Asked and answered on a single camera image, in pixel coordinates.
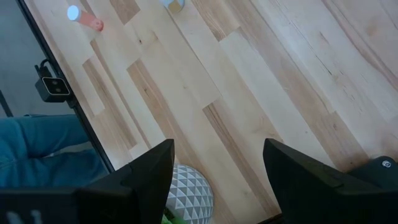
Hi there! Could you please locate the person's blue jeans leg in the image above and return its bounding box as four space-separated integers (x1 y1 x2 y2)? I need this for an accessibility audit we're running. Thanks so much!
0 113 110 189

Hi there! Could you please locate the black table-edge camera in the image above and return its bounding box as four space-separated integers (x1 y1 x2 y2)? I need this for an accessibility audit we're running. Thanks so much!
33 58 72 104

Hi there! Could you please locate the green succulent white patterned pot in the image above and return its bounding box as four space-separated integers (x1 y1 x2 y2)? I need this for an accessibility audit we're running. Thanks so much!
161 164 215 224

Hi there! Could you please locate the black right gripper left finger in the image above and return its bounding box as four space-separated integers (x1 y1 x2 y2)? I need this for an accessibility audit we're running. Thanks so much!
76 139 175 224

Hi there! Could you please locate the black aluminium table frame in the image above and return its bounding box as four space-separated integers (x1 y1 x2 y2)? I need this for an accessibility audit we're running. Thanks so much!
15 0 116 174

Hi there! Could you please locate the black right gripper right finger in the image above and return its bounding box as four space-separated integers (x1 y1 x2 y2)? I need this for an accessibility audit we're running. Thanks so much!
262 138 398 224

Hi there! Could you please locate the small orange medicine bottle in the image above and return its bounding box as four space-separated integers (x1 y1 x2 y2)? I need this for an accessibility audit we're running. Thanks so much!
67 4 105 32

